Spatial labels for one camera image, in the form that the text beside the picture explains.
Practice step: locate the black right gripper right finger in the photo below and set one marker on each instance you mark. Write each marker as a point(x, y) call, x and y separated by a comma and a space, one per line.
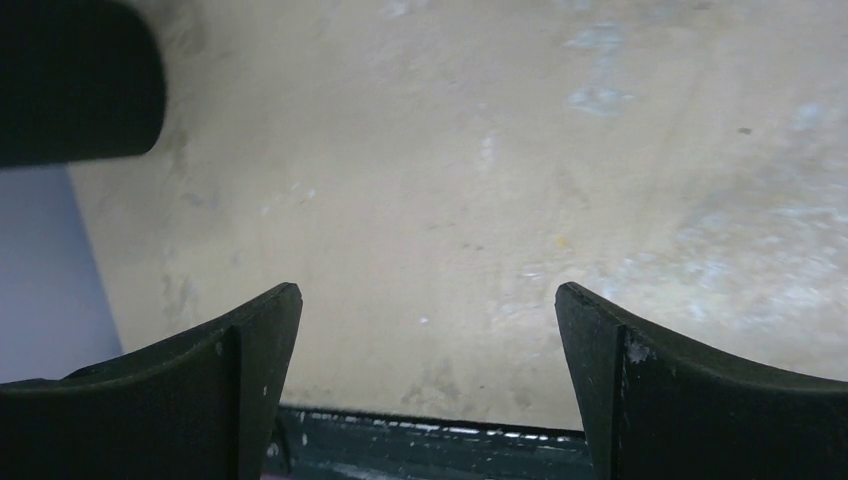
point(656, 404)

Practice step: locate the black plastic waste bin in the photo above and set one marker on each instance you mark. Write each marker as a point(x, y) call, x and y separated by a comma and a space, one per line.
point(80, 81)

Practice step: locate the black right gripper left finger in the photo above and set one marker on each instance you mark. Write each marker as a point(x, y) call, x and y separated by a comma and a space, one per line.
point(197, 405)

